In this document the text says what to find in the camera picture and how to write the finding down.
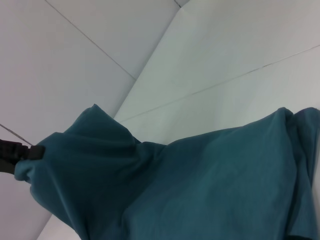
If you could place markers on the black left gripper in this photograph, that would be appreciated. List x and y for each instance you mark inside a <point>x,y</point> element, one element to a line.
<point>10,155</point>

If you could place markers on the teal T-shirt with pink print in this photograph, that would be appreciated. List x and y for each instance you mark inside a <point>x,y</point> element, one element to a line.
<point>175,187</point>

